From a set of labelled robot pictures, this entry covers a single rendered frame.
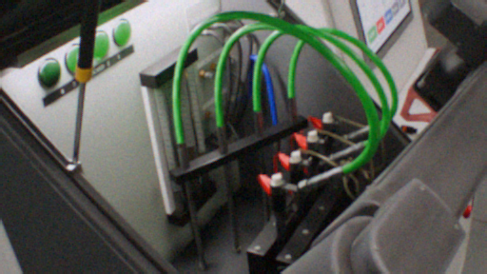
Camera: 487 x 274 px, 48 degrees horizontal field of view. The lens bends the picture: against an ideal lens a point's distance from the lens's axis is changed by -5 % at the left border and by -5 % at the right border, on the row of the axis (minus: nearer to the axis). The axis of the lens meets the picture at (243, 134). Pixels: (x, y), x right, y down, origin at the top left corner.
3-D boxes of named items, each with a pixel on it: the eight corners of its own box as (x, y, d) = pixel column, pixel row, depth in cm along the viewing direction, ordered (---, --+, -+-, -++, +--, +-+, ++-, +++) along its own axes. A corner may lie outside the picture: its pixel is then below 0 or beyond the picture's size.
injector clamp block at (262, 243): (297, 319, 109) (294, 263, 102) (252, 304, 114) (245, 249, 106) (356, 219, 134) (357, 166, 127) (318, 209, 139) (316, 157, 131)
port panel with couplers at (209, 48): (215, 141, 129) (197, 9, 113) (203, 138, 130) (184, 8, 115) (243, 115, 138) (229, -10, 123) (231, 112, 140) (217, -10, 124)
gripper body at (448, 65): (413, 87, 67) (451, 59, 61) (444, 42, 72) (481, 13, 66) (450, 124, 67) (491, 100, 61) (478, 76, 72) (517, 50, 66)
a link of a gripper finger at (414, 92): (378, 109, 74) (419, 80, 66) (400, 78, 78) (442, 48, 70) (413, 146, 74) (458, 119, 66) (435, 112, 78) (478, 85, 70)
